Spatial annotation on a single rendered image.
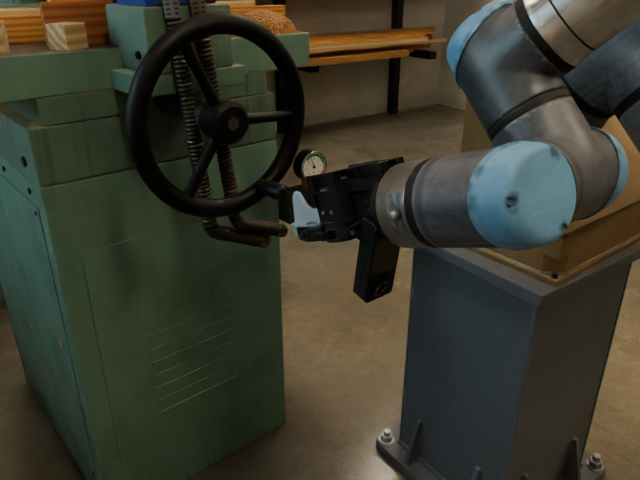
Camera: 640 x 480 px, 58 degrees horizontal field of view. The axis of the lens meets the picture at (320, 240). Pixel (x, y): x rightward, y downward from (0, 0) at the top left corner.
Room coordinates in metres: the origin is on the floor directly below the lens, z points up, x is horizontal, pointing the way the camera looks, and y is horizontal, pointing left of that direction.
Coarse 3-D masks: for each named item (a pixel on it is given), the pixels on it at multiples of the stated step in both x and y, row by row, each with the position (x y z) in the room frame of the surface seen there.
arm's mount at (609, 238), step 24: (480, 144) 0.94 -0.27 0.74; (624, 144) 1.03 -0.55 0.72; (624, 192) 0.93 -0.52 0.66; (600, 216) 0.86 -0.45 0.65; (624, 216) 0.93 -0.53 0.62; (576, 240) 0.84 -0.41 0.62; (600, 240) 0.89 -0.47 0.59; (624, 240) 0.94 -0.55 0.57; (504, 264) 0.88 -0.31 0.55; (528, 264) 0.85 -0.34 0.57; (552, 264) 0.83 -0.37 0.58; (576, 264) 0.85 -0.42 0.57
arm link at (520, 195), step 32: (448, 160) 0.51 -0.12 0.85; (480, 160) 0.48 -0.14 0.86; (512, 160) 0.45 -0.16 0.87; (544, 160) 0.46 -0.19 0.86; (416, 192) 0.51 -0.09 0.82; (448, 192) 0.48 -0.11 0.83; (480, 192) 0.45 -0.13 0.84; (512, 192) 0.44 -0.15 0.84; (544, 192) 0.45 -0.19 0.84; (416, 224) 0.50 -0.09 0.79; (448, 224) 0.47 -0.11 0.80; (480, 224) 0.45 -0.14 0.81; (512, 224) 0.43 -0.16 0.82; (544, 224) 0.44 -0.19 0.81
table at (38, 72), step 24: (24, 48) 0.91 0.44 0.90; (48, 48) 0.91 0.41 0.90; (96, 48) 0.91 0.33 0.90; (240, 48) 1.05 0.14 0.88; (288, 48) 1.12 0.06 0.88; (0, 72) 0.81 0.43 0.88; (24, 72) 0.82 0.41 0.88; (48, 72) 0.84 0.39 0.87; (72, 72) 0.87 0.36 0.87; (96, 72) 0.89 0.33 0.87; (120, 72) 0.88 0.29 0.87; (216, 72) 0.91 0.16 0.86; (240, 72) 0.94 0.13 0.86; (0, 96) 0.80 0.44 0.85; (24, 96) 0.82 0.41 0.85; (48, 96) 0.84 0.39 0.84
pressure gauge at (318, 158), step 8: (304, 152) 1.08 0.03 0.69; (312, 152) 1.08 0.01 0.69; (320, 152) 1.09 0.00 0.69; (296, 160) 1.08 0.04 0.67; (304, 160) 1.06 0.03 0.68; (312, 160) 1.08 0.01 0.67; (320, 160) 1.09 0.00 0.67; (296, 168) 1.07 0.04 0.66; (304, 168) 1.06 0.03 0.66; (312, 168) 1.08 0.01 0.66; (320, 168) 1.09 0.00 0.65; (304, 176) 1.06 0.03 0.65; (304, 184) 1.09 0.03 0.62
